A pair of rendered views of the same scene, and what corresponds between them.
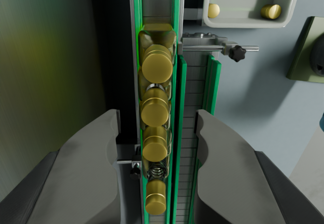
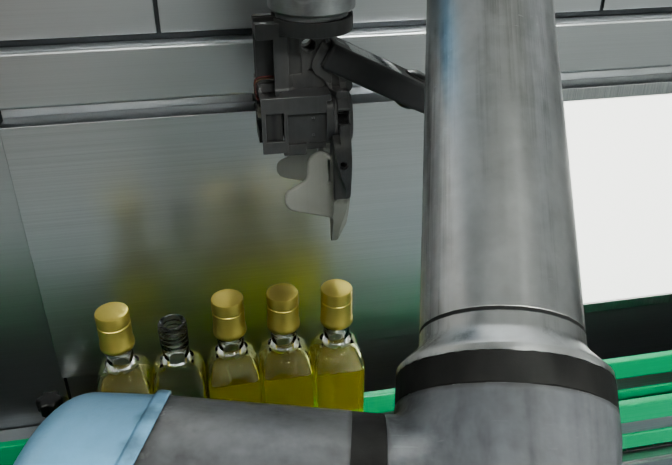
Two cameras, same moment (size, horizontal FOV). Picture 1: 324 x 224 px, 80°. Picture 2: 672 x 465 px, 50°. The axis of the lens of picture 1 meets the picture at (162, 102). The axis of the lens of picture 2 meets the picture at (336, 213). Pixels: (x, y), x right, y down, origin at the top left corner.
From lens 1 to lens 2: 0.68 m
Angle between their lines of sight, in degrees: 70
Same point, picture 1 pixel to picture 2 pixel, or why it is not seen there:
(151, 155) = (222, 295)
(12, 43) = not seen: hidden behind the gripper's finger
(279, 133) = not seen: outside the picture
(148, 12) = not seen: hidden behind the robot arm
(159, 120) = (276, 295)
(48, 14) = (357, 253)
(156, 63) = (341, 286)
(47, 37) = (340, 245)
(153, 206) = (117, 308)
